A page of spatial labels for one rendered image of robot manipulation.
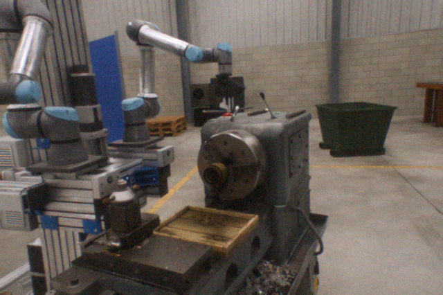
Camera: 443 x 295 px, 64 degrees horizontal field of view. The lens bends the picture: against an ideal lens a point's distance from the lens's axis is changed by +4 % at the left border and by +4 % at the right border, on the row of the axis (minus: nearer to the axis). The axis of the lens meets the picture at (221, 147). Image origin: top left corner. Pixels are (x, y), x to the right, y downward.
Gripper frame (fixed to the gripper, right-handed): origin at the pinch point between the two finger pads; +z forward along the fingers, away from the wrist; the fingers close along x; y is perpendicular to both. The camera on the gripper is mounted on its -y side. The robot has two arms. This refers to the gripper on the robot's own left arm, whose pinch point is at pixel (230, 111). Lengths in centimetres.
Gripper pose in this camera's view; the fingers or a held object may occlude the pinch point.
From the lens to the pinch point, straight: 184.0
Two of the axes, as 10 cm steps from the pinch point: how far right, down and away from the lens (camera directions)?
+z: 0.5, 9.8, 2.0
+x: -4.7, 2.0, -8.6
